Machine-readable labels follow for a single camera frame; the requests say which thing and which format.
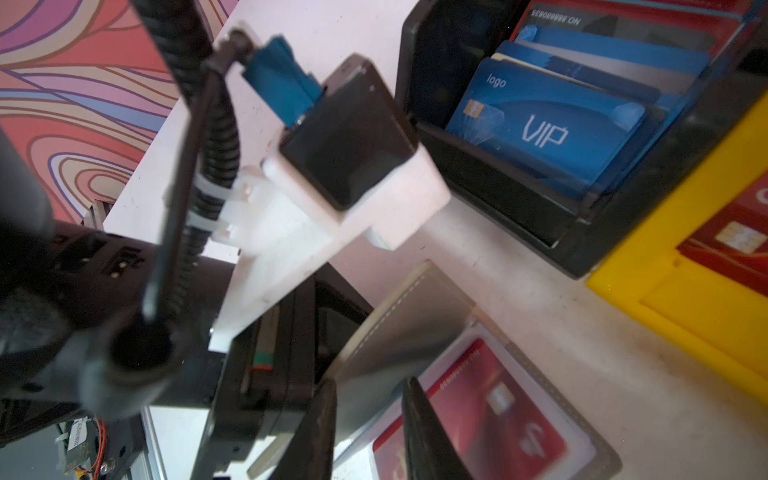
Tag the grey card holder wallet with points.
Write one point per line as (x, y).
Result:
(419, 331)

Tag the red credit card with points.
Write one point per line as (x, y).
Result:
(493, 424)

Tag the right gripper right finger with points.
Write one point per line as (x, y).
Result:
(429, 451)

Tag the blue VIP card in bin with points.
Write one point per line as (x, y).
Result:
(562, 130)

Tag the red card in yellow bin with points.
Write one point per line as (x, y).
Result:
(733, 242)

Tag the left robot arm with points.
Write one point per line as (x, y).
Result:
(62, 284)

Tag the black plastic bin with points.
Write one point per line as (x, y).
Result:
(696, 66)

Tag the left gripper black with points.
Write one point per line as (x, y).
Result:
(272, 369)

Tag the yellow plastic bin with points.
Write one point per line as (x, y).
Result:
(717, 320)

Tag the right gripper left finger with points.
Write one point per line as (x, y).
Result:
(309, 455)

